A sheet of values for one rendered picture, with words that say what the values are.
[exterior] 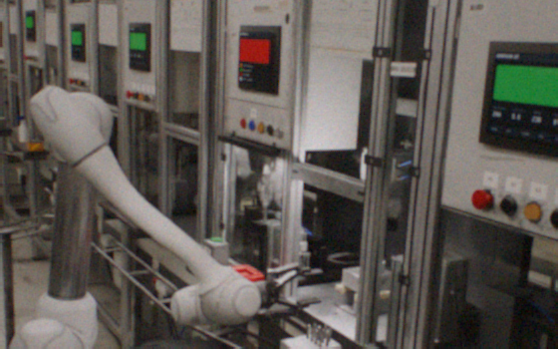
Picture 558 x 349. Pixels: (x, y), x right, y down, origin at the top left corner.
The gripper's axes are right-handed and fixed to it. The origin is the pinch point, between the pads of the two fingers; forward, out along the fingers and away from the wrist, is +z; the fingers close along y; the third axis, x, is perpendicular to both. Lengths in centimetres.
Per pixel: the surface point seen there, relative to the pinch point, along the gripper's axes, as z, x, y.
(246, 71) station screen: 0, 44, 58
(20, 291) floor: -20, 317, -100
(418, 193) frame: 3, -38, 35
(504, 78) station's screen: -1, -64, 62
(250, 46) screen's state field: 0, 42, 66
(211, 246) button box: -10.6, 45.1, 1.2
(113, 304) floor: 25, 269, -100
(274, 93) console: 1, 28, 53
